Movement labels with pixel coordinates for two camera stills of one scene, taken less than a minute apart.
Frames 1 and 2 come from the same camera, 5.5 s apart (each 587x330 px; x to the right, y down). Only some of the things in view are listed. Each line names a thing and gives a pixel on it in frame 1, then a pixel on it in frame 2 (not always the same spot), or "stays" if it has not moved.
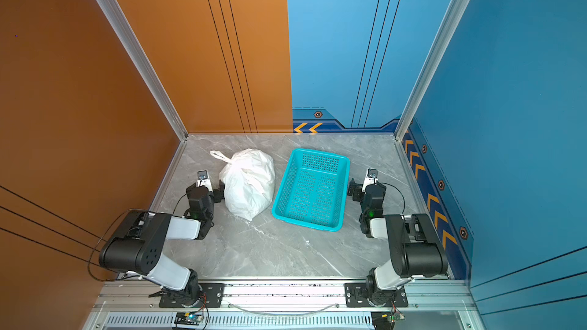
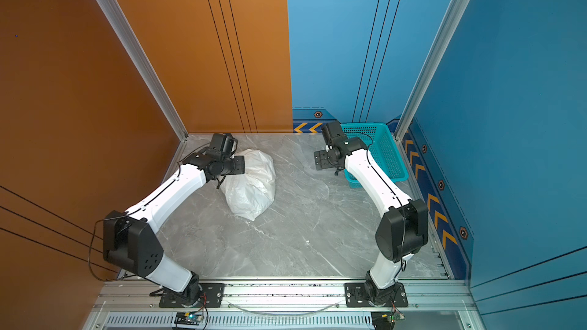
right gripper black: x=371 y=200 to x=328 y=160
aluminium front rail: x=131 y=296 stays
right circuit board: x=385 y=320 stays
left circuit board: x=188 y=318 stays
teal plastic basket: x=314 y=189 to x=380 y=142
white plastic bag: x=248 y=179 stays
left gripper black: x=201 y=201 to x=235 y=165
